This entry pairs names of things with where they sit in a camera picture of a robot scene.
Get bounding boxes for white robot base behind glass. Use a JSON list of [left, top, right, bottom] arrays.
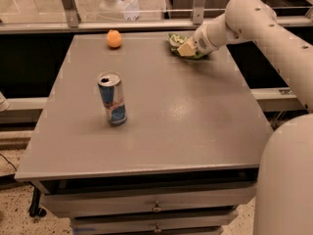
[[98, 0, 140, 22]]

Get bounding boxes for grey drawer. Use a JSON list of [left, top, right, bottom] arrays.
[[70, 210, 238, 235], [41, 182, 256, 217]]

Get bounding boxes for blue silver energy drink can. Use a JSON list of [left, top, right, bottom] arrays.
[[97, 70, 127, 126]]

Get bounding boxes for orange fruit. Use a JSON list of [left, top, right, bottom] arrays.
[[107, 30, 122, 48]]

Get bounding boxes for green jalapeno chip bag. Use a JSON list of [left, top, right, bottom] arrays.
[[168, 33, 204, 60]]

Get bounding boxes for black caster wheel leg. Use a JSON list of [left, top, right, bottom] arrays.
[[28, 188, 47, 217]]

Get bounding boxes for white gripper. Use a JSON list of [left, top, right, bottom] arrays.
[[177, 22, 218, 57]]

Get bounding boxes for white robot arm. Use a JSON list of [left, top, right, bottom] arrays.
[[178, 0, 313, 235]]

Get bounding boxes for grey drawer cabinet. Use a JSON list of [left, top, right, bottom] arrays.
[[16, 32, 272, 235]]

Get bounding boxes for metal railing frame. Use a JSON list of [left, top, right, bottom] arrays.
[[0, 0, 313, 34]]

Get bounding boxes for lower grey drawer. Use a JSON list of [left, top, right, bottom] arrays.
[[70, 210, 238, 235]]

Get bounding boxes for upper grey drawer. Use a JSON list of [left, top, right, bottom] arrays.
[[41, 182, 256, 217]]

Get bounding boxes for black cable on floor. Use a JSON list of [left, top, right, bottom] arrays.
[[0, 153, 18, 172]]

